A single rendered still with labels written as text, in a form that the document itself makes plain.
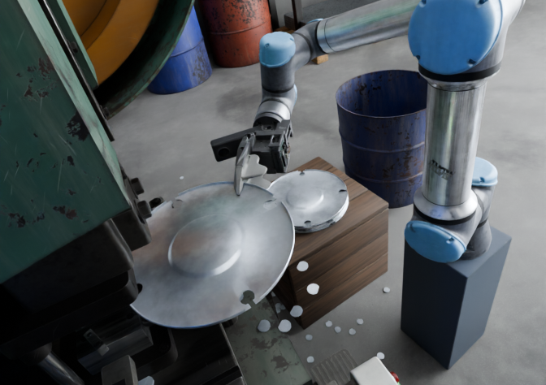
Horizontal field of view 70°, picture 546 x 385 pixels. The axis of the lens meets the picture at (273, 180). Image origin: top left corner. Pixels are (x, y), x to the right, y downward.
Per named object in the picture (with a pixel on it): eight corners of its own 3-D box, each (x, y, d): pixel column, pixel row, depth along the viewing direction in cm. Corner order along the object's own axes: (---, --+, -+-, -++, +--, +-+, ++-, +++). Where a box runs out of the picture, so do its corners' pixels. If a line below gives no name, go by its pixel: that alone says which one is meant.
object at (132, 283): (127, 221, 65) (113, 196, 62) (148, 310, 50) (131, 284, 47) (27, 263, 61) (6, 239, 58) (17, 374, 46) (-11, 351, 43)
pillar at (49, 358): (84, 377, 55) (29, 323, 47) (85, 391, 54) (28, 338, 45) (68, 385, 55) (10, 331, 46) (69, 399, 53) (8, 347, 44)
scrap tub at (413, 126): (393, 146, 208) (395, 61, 179) (453, 187, 176) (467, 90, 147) (326, 177, 198) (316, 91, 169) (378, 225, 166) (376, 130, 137)
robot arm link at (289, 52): (283, 21, 86) (283, 67, 94) (249, 40, 80) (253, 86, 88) (312, 29, 83) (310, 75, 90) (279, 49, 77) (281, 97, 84)
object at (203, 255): (159, 374, 49) (157, 372, 48) (100, 241, 69) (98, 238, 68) (332, 248, 58) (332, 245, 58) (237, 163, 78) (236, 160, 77)
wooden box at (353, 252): (326, 218, 175) (318, 155, 154) (388, 270, 147) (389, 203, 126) (250, 264, 162) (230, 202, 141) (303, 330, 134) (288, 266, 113)
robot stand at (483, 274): (435, 297, 135) (448, 202, 108) (483, 334, 123) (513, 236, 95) (400, 329, 129) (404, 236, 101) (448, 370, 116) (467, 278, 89)
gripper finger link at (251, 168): (259, 183, 67) (270, 149, 74) (227, 183, 69) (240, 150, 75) (262, 196, 69) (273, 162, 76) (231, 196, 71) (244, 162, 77)
